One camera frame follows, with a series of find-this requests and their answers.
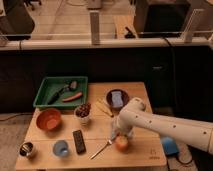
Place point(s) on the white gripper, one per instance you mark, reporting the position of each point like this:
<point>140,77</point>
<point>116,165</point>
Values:
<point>123,130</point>

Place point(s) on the black device on ledge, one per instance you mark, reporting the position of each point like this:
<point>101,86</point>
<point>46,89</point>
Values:
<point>129,33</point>

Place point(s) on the blue plastic cup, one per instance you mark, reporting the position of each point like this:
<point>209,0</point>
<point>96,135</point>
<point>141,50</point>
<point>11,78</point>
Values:
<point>61,149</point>

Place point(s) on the blue sponge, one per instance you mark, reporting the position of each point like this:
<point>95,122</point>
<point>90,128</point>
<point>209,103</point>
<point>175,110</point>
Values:
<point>117,99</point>

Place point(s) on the green plastic tray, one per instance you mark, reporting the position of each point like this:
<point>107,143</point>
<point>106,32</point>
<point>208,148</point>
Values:
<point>50,85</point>

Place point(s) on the blue box on floor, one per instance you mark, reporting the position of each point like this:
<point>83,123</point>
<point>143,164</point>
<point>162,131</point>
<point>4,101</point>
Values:
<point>169,146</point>

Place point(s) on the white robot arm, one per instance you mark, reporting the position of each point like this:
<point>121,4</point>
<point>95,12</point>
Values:
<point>198,134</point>

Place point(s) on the yellow banana toy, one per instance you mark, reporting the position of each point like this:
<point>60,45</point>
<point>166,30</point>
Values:
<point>103,107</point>

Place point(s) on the orange apple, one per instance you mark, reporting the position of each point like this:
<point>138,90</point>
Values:
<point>121,143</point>

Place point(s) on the orange bowl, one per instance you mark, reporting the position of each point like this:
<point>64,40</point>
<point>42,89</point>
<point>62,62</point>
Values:
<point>48,119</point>

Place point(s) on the black handled kitchen tool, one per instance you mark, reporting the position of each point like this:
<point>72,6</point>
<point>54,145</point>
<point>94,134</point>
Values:
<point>68,87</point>

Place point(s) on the black office chair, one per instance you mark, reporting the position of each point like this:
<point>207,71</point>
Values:
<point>16,24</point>

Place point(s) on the metal cup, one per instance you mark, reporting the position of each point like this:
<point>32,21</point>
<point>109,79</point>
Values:
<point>27,149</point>

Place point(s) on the red sausage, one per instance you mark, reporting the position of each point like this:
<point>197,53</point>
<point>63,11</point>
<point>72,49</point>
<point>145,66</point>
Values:
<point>76,96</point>

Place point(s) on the black remote control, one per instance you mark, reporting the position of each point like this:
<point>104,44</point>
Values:
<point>79,142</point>

